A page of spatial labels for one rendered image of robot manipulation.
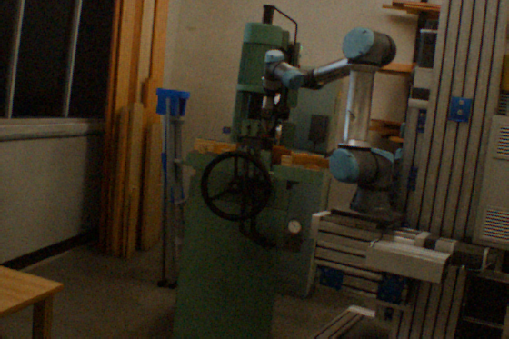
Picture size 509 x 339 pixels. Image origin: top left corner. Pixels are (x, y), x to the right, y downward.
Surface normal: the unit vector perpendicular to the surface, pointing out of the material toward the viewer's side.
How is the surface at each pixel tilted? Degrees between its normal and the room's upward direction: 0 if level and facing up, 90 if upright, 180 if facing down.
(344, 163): 98
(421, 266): 90
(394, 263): 90
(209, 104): 90
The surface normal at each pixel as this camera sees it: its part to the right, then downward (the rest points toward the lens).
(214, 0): -0.23, 0.05
